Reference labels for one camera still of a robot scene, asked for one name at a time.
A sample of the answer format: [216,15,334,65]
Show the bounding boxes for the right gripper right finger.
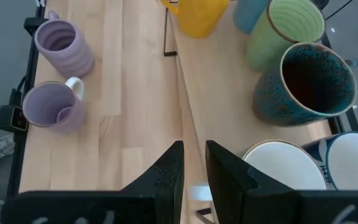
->
[205,139,301,224]

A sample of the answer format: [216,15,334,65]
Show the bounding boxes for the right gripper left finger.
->
[119,140,185,224]

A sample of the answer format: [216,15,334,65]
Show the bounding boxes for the teal mug white interior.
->
[190,139,328,202]

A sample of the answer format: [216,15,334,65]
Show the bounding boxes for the dark teal speckled mug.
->
[252,42,358,127]

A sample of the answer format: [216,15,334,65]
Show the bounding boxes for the blue white floral mug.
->
[301,131,358,190]

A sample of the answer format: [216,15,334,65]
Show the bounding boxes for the lilac striped mug white handle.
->
[22,77,86,133]

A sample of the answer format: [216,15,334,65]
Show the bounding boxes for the green mug white handle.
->
[246,0,326,73]

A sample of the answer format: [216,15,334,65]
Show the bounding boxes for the yellow mug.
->
[159,0,231,39]

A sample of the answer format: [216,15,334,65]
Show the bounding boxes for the lilac ribbed mug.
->
[34,10,95,78]

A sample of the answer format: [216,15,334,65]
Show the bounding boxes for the light blue mug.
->
[233,0,270,34]

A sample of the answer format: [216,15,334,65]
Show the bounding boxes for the wooden rack black metal legs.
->
[162,0,343,224]

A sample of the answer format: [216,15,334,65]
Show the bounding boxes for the black table-level camera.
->
[0,105,29,132]

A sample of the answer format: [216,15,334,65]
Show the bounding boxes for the black camera cable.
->
[9,76,27,107]

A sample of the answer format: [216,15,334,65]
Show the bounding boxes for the long black floor cable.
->
[324,0,354,21]

